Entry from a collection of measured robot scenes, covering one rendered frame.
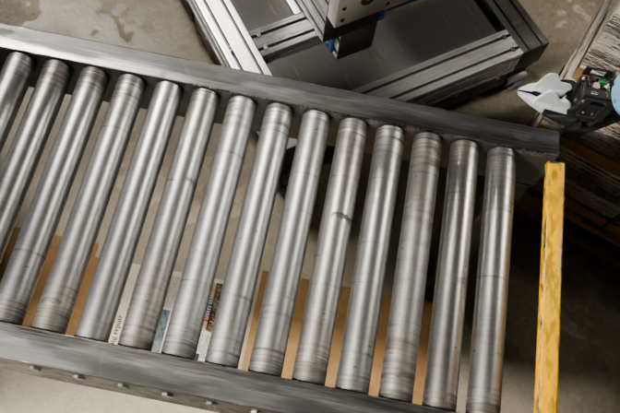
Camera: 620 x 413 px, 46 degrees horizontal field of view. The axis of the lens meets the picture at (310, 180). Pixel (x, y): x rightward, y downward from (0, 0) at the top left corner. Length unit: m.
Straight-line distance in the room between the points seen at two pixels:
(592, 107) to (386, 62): 0.82
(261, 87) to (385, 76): 0.78
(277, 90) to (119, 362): 0.51
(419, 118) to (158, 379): 0.60
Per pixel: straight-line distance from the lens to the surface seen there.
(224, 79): 1.28
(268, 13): 2.12
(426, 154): 1.25
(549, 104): 1.39
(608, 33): 1.54
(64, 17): 2.43
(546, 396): 1.15
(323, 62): 2.03
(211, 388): 1.09
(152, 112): 1.26
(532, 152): 1.31
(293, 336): 1.93
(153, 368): 1.10
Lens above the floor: 1.88
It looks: 64 degrees down
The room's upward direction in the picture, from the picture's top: 10 degrees clockwise
